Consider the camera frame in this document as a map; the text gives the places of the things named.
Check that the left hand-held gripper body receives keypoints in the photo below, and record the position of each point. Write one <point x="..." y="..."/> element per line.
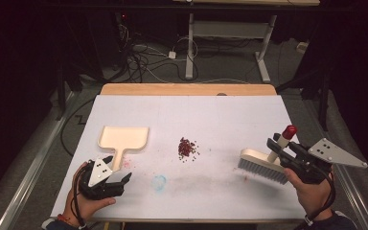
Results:
<point x="99" y="172"/>

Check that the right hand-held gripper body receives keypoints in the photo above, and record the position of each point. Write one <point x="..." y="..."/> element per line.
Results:
<point x="327" y="153"/>

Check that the cream brush with red cap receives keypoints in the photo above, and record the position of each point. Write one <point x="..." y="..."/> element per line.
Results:
<point x="258" y="161"/>

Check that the cream plastic dustpan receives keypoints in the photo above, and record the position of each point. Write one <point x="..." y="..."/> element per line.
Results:
<point x="123" y="138"/>

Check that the pile of red beans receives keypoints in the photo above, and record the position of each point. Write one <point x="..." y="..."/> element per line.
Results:
<point x="185" y="148"/>

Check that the person's left hand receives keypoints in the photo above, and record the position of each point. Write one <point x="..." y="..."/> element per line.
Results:
<point x="83" y="207"/>

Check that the person's right hand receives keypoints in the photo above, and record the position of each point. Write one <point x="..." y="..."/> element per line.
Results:
<point x="314" y="198"/>

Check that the black metal stand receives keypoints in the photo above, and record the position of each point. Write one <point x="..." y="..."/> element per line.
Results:
<point x="323" y="102"/>

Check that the white board sheet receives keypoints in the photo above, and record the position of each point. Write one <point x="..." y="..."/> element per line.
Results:
<point x="204" y="121"/>

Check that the small white box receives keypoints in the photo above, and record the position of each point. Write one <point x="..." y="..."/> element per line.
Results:
<point x="302" y="47"/>

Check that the wooden table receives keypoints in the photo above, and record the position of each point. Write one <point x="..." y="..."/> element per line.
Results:
<point x="188" y="89"/>

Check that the white power adapter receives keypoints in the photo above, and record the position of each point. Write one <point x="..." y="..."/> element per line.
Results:
<point x="172" y="55"/>

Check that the white desk with metal legs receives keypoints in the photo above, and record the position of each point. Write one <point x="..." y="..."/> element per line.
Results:
<point x="230" y="29"/>

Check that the metal floor rail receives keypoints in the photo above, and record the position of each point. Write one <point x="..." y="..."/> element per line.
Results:
<point x="354" y="198"/>
<point x="35" y="163"/>

